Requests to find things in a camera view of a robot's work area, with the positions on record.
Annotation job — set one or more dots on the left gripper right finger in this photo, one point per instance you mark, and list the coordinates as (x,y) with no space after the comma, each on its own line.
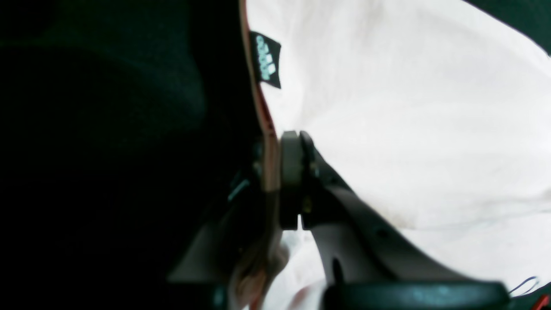
(368,264)

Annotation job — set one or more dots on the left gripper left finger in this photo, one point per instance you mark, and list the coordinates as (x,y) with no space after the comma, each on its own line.
(235,256)

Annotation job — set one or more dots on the pink T-shirt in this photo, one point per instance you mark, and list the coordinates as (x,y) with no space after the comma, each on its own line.
(436,113)

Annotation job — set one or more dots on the black table cloth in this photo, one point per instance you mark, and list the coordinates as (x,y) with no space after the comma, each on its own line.
(123,125)

